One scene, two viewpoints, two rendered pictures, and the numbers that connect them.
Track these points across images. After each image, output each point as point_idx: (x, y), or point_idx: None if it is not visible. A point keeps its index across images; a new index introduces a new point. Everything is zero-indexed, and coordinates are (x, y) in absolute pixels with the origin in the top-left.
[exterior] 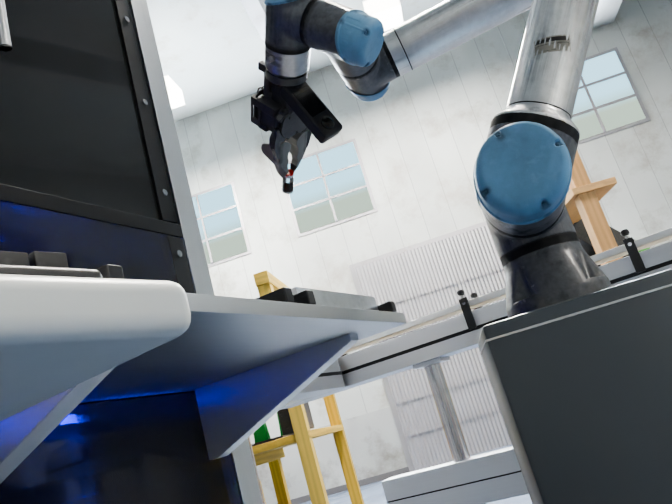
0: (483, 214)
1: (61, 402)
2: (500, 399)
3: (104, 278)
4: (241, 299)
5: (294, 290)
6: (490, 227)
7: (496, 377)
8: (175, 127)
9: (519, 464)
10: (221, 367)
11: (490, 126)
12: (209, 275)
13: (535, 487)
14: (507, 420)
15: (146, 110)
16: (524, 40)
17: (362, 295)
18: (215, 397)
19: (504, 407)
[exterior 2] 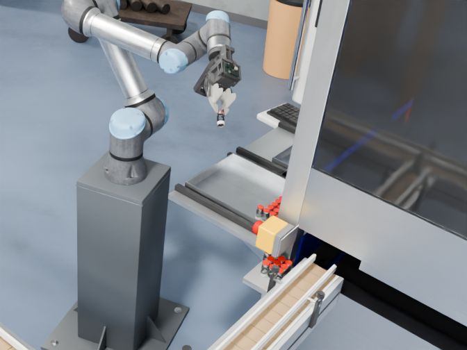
0: (142, 135)
1: None
2: (155, 205)
3: (265, 111)
4: (253, 142)
5: (233, 154)
6: (145, 139)
7: (165, 187)
8: (308, 68)
9: (142, 242)
10: None
11: (155, 96)
12: (283, 191)
13: (165, 214)
14: (153, 213)
15: None
16: (136, 64)
17: (194, 176)
18: None
19: (158, 203)
